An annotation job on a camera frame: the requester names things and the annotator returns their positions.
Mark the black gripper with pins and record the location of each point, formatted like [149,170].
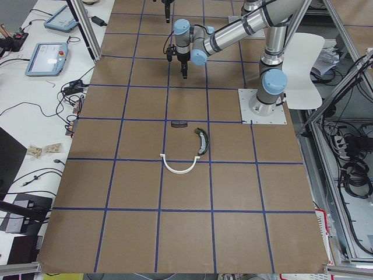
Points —
[183,58]

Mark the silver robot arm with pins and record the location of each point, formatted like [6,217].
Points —
[247,7]
[195,43]

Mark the black power adapter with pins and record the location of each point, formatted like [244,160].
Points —
[98,21]

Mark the dark grey brake pad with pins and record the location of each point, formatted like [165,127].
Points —
[179,124]

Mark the olive curved brake shoe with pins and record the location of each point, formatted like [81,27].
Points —
[205,141]

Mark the far teach pendant tablet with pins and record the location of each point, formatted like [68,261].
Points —
[62,20]

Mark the teach pendant tablet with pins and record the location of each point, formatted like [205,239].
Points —
[62,20]
[47,59]

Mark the white plastic chair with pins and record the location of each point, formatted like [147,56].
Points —
[299,57]

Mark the near teach pendant tablet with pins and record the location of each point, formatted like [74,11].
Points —
[47,59]

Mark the brown paper table mat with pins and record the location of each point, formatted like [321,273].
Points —
[246,207]

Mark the black box on table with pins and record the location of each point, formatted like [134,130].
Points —
[14,43]

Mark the bag of wooden pieces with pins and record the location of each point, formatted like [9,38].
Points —
[34,151]

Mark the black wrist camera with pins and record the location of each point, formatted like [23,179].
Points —
[170,52]

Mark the aluminium frame post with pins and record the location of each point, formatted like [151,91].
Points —
[80,16]

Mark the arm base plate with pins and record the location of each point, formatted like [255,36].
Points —
[258,35]
[255,112]

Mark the white half ring part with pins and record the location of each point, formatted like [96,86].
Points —
[179,168]

